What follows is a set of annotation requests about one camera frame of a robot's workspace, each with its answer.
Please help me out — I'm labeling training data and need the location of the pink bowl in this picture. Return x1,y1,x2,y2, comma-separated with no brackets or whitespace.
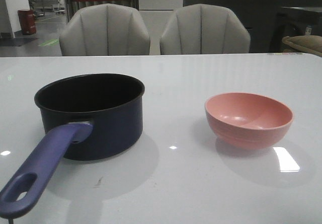
205,93,294,150

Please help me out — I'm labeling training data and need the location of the beige cushion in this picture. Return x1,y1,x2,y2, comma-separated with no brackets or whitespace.
282,35,321,57

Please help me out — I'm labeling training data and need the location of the red bin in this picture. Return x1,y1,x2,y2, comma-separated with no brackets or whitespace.
18,9,36,35

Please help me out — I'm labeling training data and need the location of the grey right dining chair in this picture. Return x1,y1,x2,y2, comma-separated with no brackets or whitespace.
159,4,251,55

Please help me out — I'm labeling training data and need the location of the blue saucepan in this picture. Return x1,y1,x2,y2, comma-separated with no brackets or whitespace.
1,73,145,220

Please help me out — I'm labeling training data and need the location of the grey left dining chair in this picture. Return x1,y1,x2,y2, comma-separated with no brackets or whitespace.
59,4,150,56

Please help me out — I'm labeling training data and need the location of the grey dining chair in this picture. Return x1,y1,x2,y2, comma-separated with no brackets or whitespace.
159,4,251,55
59,4,150,56

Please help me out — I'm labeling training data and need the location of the white drawer cabinet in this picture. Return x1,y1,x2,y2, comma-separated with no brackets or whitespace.
138,0,183,55

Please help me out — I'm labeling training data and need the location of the dark grey sideboard counter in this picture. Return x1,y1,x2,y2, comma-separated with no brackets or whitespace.
184,0,321,53

